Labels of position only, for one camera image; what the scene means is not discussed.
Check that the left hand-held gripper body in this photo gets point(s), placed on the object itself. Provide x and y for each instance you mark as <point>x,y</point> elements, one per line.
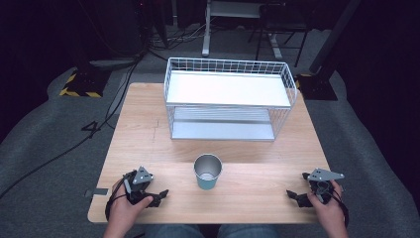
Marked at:
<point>142,177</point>

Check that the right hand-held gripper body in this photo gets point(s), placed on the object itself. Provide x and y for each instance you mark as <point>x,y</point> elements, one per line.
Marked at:
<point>322,180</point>

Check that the teal metal cup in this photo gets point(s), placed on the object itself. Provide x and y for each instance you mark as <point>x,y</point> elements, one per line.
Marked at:
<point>207,172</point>

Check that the person's right hand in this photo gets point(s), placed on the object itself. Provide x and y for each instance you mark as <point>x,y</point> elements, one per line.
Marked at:
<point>327,211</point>

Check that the person's left hand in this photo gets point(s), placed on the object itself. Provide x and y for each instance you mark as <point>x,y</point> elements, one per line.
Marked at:
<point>127,208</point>

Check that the person's left leg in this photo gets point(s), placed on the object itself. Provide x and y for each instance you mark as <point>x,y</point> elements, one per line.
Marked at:
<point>175,232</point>

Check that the person's leg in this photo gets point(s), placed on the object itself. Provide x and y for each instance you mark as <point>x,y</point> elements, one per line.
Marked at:
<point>175,232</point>
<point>247,232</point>

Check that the grey tape strip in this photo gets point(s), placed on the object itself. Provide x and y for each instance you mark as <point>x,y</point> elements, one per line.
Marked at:
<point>99,191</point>

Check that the person's right leg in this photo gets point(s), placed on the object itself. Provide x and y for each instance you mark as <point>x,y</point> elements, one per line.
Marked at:
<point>247,232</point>

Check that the yellow black striped stand base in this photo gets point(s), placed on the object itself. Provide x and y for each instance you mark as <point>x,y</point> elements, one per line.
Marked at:
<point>82,86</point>

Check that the black chair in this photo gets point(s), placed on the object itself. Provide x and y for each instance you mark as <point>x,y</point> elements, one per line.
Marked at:
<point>284,20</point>

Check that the black stand base plate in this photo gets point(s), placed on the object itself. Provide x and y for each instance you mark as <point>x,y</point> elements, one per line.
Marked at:
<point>318,87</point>

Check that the black slanted stand post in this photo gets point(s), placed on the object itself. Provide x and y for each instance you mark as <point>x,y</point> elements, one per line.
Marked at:
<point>333,36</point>

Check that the white desk frame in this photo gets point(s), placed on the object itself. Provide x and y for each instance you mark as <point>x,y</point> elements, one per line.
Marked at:
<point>231,10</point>

